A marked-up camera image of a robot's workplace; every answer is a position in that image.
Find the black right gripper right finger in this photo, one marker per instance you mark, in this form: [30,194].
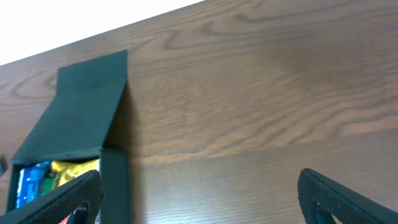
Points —
[322,200]

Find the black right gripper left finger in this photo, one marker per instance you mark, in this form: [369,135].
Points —
[82,195]

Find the red snack packet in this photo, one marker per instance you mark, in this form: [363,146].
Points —
[65,220]

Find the green black candy bar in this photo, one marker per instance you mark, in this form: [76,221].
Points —
[49,184]

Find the yellow snack packet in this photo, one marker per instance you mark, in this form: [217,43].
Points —
[67,171]

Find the black box with lid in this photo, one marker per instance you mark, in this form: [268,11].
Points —
[83,123]

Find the blue cookie pack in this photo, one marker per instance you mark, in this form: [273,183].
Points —
[30,181]

